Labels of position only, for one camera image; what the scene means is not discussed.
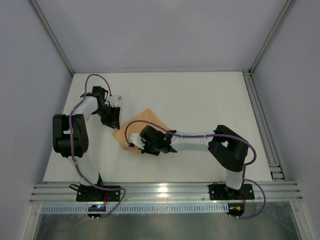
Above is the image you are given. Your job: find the left controller board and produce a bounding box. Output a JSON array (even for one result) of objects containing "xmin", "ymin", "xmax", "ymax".
[{"xmin": 87, "ymin": 204, "xmax": 106, "ymax": 220}]

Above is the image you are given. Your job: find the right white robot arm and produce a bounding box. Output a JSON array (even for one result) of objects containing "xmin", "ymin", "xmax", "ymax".
[{"xmin": 139, "ymin": 125, "xmax": 249, "ymax": 198}]

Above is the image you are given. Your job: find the front aluminium rail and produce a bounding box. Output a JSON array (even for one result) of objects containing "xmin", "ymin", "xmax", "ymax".
[{"xmin": 29, "ymin": 181, "xmax": 303, "ymax": 204}]

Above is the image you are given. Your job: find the right side aluminium rail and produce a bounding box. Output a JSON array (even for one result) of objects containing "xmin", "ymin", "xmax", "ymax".
[{"xmin": 242, "ymin": 70, "xmax": 287, "ymax": 182}]

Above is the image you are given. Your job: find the aluminium rail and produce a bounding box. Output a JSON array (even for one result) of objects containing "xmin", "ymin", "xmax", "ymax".
[
  {"xmin": 29, "ymin": 181, "xmax": 303, "ymax": 204},
  {"xmin": 242, "ymin": 70, "xmax": 287, "ymax": 182}
]

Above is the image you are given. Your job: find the controller board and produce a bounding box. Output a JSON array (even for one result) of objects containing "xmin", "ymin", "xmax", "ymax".
[
  {"xmin": 226, "ymin": 201, "xmax": 246, "ymax": 219},
  {"xmin": 87, "ymin": 204, "xmax": 106, "ymax": 220}
]

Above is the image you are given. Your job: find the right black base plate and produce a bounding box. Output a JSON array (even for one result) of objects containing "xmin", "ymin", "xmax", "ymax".
[{"xmin": 208, "ymin": 182, "xmax": 255, "ymax": 201}]

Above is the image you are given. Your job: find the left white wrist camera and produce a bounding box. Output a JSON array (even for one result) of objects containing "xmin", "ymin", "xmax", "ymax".
[{"xmin": 107, "ymin": 95, "xmax": 122, "ymax": 108}]

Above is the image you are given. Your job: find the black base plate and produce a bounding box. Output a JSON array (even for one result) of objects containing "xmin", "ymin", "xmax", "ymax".
[
  {"xmin": 208, "ymin": 182, "xmax": 255, "ymax": 201},
  {"xmin": 73, "ymin": 184, "xmax": 121, "ymax": 202}
]

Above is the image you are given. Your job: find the peach satin cloth napkin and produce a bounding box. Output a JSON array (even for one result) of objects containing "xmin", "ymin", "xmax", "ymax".
[{"xmin": 113, "ymin": 108, "xmax": 171, "ymax": 155}]

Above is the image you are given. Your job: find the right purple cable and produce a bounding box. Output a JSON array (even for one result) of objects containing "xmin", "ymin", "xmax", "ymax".
[{"xmin": 124, "ymin": 120, "xmax": 266, "ymax": 221}]

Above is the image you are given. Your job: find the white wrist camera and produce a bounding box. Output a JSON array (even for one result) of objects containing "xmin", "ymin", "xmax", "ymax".
[
  {"xmin": 107, "ymin": 95, "xmax": 122, "ymax": 108},
  {"xmin": 129, "ymin": 133, "xmax": 145, "ymax": 150}
]

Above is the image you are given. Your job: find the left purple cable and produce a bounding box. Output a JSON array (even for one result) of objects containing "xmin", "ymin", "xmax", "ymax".
[{"xmin": 69, "ymin": 74, "xmax": 127, "ymax": 226}]

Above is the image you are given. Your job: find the aluminium frame post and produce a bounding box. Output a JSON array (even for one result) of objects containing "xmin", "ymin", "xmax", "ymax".
[
  {"xmin": 248, "ymin": 0, "xmax": 297, "ymax": 75},
  {"xmin": 27, "ymin": 0, "xmax": 75, "ymax": 77}
]

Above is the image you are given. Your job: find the purple cable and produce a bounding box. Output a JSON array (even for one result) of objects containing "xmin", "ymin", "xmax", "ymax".
[
  {"xmin": 69, "ymin": 74, "xmax": 127, "ymax": 226},
  {"xmin": 124, "ymin": 120, "xmax": 266, "ymax": 221}
]

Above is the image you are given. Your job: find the left aluminium frame post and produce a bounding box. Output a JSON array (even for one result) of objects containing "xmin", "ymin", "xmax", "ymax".
[{"xmin": 27, "ymin": 0, "xmax": 75, "ymax": 77}]

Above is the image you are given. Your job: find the slotted cable duct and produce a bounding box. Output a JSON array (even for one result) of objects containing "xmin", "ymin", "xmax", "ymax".
[{"xmin": 40, "ymin": 202, "xmax": 228, "ymax": 214}]

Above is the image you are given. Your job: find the right controller board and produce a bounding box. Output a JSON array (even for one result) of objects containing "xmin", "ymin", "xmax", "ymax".
[{"xmin": 226, "ymin": 201, "xmax": 246, "ymax": 219}]

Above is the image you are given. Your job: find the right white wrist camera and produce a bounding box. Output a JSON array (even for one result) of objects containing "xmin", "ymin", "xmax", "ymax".
[{"xmin": 129, "ymin": 133, "xmax": 145, "ymax": 150}]

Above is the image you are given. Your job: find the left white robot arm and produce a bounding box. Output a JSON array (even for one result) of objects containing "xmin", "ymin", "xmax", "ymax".
[{"xmin": 52, "ymin": 86, "xmax": 122, "ymax": 202}]

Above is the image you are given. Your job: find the right aluminium frame post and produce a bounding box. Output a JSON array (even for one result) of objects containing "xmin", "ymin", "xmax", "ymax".
[{"xmin": 248, "ymin": 0, "xmax": 297, "ymax": 75}]

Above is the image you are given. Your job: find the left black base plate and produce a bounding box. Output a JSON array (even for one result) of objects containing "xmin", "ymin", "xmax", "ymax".
[{"xmin": 73, "ymin": 184, "xmax": 121, "ymax": 202}]

